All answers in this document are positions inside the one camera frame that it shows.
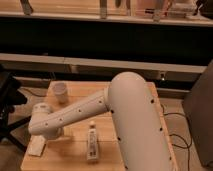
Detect white sponge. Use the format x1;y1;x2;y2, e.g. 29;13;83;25
28;136;45;157

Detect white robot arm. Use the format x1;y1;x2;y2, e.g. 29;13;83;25
28;72;174;171

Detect white paper cup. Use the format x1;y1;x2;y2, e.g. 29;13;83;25
53;82;68;104

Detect clear plastic bottle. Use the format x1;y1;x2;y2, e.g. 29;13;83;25
87;121;99;163

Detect black office chair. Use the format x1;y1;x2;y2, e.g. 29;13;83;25
0;64;31;152

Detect black cable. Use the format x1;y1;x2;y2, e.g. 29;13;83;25
160;103;193;171

